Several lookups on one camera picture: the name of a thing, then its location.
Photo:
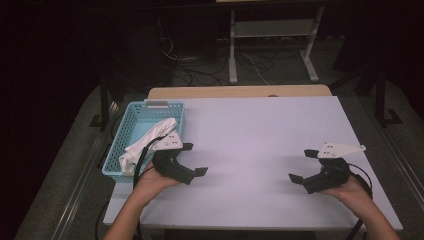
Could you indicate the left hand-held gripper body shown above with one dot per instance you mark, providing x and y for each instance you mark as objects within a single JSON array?
[{"x": 165, "y": 160}]

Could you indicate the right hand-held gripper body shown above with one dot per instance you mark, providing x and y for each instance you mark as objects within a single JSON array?
[{"x": 335, "y": 173}]

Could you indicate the white shirt with chick print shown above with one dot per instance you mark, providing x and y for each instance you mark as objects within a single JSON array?
[{"x": 150, "y": 136}]

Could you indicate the light blue plastic basket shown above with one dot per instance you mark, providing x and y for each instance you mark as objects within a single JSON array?
[{"x": 141, "y": 120}]

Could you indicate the person's left hand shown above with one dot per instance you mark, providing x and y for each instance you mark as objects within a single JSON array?
[{"x": 150, "y": 186}]

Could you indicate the person's right hand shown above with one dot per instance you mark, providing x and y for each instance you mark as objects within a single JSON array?
[{"x": 355, "y": 196}]

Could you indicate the wooden table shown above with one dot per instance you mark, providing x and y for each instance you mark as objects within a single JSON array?
[{"x": 233, "y": 91}]

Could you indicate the black metal stand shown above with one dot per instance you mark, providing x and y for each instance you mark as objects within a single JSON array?
[
  {"x": 104, "y": 100},
  {"x": 380, "y": 96}
]

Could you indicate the metal floor rail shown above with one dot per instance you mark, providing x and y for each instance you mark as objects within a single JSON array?
[
  {"x": 403, "y": 166},
  {"x": 78, "y": 193}
]

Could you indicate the white metal desk frame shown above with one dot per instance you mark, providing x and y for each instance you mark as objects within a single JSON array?
[{"x": 233, "y": 50}]

